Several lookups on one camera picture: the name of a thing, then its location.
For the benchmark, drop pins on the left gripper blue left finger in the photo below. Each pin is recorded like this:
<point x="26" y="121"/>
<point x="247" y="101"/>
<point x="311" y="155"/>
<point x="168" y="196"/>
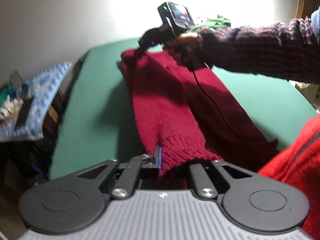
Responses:
<point x="130" y="176"/>

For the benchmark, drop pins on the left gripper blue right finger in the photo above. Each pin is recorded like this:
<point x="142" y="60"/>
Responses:
<point x="202" y="184"/>

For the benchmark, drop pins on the dark red knit sweater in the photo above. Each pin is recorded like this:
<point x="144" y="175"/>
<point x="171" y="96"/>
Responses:
<point x="193" y="117"/>

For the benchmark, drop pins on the dark striped sleeve forearm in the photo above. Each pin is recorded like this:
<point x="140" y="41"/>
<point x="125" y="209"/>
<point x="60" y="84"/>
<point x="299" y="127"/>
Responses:
<point x="288" y="51"/>

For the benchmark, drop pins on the red clothed forearm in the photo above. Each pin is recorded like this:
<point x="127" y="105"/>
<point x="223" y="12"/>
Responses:
<point x="299" y="166"/>

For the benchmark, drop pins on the person's right hand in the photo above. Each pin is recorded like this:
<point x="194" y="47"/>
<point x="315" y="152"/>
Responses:
<point x="184" y="49"/>

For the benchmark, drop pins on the green bed sheet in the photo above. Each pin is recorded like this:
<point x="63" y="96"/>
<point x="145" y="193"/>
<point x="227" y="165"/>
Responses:
<point x="98" y="122"/>

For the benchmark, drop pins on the black smartphone lying flat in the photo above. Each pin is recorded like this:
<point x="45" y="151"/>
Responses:
<point x="24" y="112"/>

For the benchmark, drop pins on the blue white checkered towel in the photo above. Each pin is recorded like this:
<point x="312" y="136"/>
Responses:
<point x="43" y="88"/>

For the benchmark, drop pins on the white work gloves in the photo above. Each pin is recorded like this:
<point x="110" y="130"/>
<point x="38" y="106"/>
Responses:
<point x="11" y="108"/>

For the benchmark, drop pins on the propped black smartphone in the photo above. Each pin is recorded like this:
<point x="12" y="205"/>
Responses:
<point x="15" y="79"/>

